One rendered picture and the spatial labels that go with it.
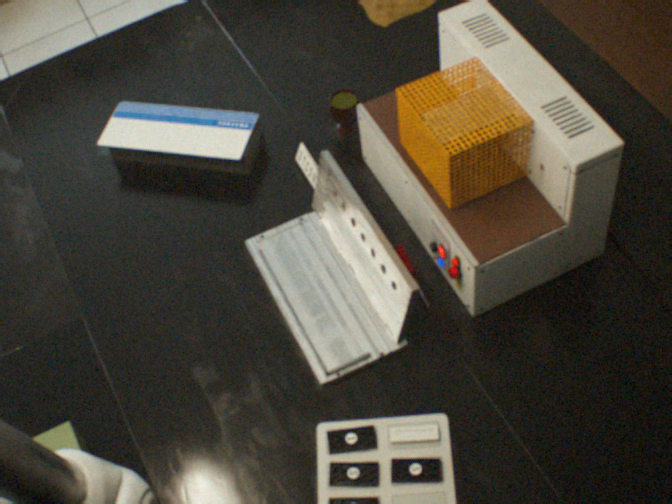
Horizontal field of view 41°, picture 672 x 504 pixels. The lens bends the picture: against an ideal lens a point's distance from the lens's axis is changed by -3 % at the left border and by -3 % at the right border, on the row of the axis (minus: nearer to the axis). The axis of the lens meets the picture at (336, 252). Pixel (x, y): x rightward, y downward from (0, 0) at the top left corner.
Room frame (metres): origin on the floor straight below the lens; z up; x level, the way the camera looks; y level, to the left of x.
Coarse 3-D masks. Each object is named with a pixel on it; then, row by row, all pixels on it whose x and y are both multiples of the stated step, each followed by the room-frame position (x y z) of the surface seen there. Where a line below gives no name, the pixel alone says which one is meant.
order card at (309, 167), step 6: (300, 144) 1.64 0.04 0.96; (300, 150) 1.63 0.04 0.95; (306, 150) 1.61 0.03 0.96; (300, 156) 1.62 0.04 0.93; (306, 156) 1.60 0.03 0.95; (300, 162) 1.61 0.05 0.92; (306, 162) 1.59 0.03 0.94; (312, 162) 1.57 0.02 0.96; (306, 168) 1.58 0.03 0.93; (312, 168) 1.56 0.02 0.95; (306, 174) 1.57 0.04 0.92; (312, 174) 1.55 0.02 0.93; (312, 180) 1.54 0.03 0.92
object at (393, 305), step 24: (336, 168) 1.40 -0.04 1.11; (336, 192) 1.38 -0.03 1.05; (336, 216) 1.35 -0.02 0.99; (360, 216) 1.25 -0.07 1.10; (336, 240) 1.31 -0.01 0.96; (360, 240) 1.25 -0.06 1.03; (384, 240) 1.17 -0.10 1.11; (360, 264) 1.21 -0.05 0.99; (384, 264) 1.15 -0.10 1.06; (384, 288) 1.12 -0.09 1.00; (408, 288) 1.04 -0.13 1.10; (384, 312) 1.09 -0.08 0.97; (408, 312) 1.03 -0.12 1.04
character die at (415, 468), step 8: (392, 464) 0.76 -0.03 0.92; (400, 464) 0.76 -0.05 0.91; (408, 464) 0.75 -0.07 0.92; (416, 464) 0.75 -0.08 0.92; (424, 464) 0.74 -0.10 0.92; (432, 464) 0.74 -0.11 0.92; (392, 472) 0.74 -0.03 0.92; (400, 472) 0.74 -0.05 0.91; (408, 472) 0.73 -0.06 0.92; (416, 472) 0.73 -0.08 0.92; (424, 472) 0.73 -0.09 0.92; (432, 472) 0.73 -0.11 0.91; (392, 480) 0.72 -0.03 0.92; (400, 480) 0.72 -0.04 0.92; (408, 480) 0.72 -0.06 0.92; (416, 480) 0.71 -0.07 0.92; (424, 480) 0.71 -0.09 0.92; (432, 480) 0.71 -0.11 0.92
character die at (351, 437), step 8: (328, 432) 0.85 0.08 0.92; (336, 432) 0.85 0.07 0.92; (344, 432) 0.85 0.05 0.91; (352, 432) 0.84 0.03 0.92; (360, 432) 0.84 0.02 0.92; (368, 432) 0.84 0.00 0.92; (328, 440) 0.83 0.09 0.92; (336, 440) 0.83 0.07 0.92; (344, 440) 0.83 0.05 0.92; (352, 440) 0.82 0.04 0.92; (360, 440) 0.82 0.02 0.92; (368, 440) 0.82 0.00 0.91; (328, 448) 0.82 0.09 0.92; (336, 448) 0.82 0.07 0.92; (344, 448) 0.81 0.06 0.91; (352, 448) 0.81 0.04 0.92; (360, 448) 0.80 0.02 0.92; (368, 448) 0.80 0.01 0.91
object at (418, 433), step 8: (392, 432) 0.83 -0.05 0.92; (400, 432) 0.82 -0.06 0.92; (408, 432) 0.82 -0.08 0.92; (416, 432) 0.82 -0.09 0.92; (424, 432) 0.81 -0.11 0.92; (432, 432) 0.81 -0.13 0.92; (392, 440) 0.81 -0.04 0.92; (400, 440) 0.80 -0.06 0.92; (408, 440) 0.80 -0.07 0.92; (416, 440) 0.80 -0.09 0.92; (424, 440) 0.80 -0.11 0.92; (432, 440) 0.79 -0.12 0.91
